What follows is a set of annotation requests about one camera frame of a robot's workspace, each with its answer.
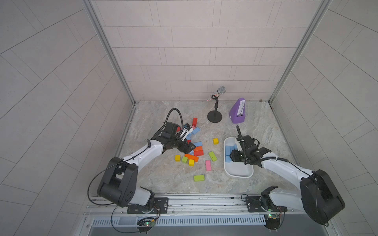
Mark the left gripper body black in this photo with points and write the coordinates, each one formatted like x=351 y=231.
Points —
x=176 y=143

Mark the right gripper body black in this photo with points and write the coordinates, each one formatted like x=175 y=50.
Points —
x=241 y=156

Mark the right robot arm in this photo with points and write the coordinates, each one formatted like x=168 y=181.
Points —
x=315 y=193

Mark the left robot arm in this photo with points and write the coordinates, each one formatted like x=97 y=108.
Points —
x=118 y=183

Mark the white plastic tray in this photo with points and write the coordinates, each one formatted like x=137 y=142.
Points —
x=236 y=169

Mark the blue block pile centre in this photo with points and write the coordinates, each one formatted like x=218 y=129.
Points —
x=228 y=159

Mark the blue block pile top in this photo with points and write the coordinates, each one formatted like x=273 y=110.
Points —
x=196 y=130

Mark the orange block long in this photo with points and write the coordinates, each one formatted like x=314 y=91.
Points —
x=192 y=157

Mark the red block far upright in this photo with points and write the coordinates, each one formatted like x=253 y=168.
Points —
x=194 y=122

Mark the orange block short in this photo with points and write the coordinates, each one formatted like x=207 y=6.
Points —
x=199 y=148

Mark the red block lower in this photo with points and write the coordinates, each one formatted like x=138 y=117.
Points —
x=198 y=153

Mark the yellow cube lower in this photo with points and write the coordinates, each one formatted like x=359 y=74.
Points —
x=191 y=162

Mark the green block by pink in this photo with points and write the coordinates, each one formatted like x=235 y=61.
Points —
x=212 y=156

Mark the purple metronome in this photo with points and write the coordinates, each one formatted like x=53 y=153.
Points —
x=238 y=112

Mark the pink block lower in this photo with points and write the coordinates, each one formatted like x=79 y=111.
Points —
x=208 y=165

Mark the black microphone stand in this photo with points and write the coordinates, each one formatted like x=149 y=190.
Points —
x=215 y=116

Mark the green block front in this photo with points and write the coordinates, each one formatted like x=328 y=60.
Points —
x=199 y=178

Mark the silver microphone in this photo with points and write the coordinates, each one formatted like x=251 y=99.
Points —
x=221 y=90

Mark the right circuit board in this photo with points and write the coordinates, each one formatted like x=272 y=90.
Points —
x=273 y=221

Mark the circuit board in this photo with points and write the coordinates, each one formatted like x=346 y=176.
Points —
x=146 y=222
x=273 y=221

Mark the left circuit board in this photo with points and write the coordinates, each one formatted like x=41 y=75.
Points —
x=146 y=222

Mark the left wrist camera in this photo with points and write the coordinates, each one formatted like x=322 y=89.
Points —
x=187 y=129

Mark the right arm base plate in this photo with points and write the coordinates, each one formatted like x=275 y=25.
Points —
x=254 y=204

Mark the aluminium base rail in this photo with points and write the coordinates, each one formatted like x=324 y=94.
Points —
x=186 y=204

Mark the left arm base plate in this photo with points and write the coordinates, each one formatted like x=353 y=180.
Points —
x=158 y=205

